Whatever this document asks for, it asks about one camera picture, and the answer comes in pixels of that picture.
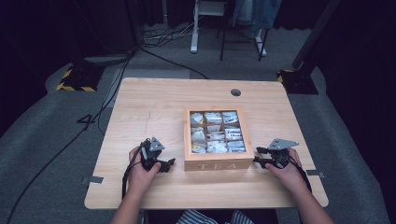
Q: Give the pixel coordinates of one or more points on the black yellow striped stand base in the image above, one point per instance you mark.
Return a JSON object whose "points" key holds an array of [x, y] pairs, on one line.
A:
{"points": [[79, 79], [299, 82]]}

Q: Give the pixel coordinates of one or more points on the group of tea bags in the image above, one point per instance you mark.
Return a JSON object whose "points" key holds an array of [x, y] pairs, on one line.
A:
{"points": [[218, 133]]}

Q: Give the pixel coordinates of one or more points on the person's left hand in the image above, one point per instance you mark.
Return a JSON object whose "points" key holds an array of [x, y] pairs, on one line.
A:
{"points": [[140, 179]]}

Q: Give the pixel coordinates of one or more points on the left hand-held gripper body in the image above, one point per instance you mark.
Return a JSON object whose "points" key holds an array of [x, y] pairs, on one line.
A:
{"points": [[154, 145]]}

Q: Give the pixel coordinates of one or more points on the hanging blue clothes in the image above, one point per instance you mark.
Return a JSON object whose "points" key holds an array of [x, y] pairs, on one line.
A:
{"points": [[258, 15]]}

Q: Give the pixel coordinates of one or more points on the person's right hand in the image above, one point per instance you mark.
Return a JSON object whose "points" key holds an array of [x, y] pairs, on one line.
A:
{"points": [[288, 179]]}

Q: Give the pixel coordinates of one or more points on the white desk leg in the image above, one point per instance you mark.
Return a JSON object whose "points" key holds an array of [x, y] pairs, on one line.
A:
{"points": [[261, 46], [194, 34]]}

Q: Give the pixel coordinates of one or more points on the wooden tea box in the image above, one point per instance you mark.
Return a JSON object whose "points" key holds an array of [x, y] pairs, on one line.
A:
{"points": [[218, 160]]}

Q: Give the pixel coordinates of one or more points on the dark slanted stand pole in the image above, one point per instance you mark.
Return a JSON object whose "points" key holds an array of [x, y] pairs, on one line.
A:
{"points": [[314, 34]]}

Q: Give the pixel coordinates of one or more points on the black stool frame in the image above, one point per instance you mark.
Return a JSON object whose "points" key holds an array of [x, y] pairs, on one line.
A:
{"points": [[223, 43]]}

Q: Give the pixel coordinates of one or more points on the person's striped clothing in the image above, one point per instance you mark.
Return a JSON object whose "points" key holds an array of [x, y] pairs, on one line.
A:
{"points": [[194, 217]]}

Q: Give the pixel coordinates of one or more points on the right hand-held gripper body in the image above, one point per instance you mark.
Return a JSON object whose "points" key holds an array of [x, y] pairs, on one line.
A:
{"points": [[281, 147]]}

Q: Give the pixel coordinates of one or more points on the grey tape strip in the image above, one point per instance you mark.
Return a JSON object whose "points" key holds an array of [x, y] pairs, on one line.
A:
{"points": [[93, 179], [314, 173]]}

